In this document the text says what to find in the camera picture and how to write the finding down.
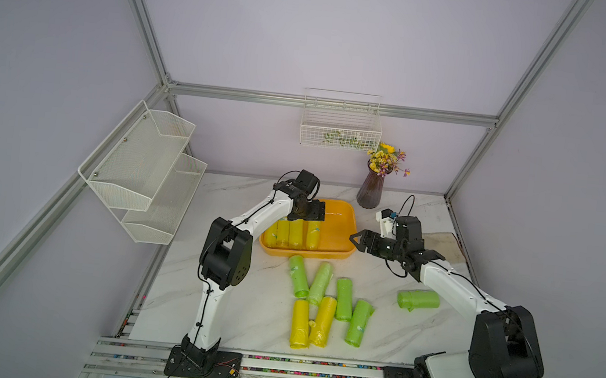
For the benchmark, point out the yellow plastic storage box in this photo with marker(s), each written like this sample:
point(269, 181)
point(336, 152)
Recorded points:
point(339, 225)

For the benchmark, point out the purple glass vase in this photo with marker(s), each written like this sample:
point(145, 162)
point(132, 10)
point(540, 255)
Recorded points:
point(371, 190)

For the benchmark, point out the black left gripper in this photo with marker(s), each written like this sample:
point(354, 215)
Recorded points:
point(317, 212)

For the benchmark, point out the white mesh lower shelf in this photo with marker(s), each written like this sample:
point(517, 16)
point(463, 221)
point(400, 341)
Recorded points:
point(159, 224)

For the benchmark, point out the yellow and purple flowers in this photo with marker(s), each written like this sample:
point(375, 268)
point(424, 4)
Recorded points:
point(386, 160)

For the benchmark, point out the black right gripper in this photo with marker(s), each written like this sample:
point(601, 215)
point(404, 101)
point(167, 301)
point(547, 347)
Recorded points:
point(370, 236)

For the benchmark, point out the white mesh shelf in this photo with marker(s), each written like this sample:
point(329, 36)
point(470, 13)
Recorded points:
point(159, 224)
point(127, 171)

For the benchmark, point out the green trash bag roll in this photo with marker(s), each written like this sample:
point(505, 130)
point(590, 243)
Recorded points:
point(298, 276)
point(318, 288)
point(344, 295)
point(413, 300)
point(362, 312)

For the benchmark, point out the white mesh upper shelf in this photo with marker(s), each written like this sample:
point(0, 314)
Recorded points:
point(127, 171)

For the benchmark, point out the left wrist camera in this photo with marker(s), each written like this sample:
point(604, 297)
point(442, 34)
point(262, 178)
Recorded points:
point(308, 183)

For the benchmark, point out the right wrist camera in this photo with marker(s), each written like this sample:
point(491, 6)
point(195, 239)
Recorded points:
point(387, 223)

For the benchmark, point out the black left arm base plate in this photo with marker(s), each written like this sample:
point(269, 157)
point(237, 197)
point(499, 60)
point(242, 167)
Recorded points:
point(219, 364)

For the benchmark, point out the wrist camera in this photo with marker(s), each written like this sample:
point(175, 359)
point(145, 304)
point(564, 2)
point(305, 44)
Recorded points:
point(387, 223)
point(308, 183)

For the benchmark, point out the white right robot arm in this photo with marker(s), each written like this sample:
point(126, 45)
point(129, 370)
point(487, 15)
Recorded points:
point(504, 342)

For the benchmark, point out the white wire wall basket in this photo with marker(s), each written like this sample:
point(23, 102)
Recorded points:
point(343, 120)

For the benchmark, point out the yellow trash bag roll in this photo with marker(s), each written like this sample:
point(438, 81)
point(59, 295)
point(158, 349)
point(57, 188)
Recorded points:
point(271, 236)
point(296, 233)
point(312, 238)
point(282, 233)
point(320, 328)
point(300, 330)

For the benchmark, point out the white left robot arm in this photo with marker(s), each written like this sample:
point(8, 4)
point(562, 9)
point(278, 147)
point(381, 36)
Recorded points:
point(225, 261)

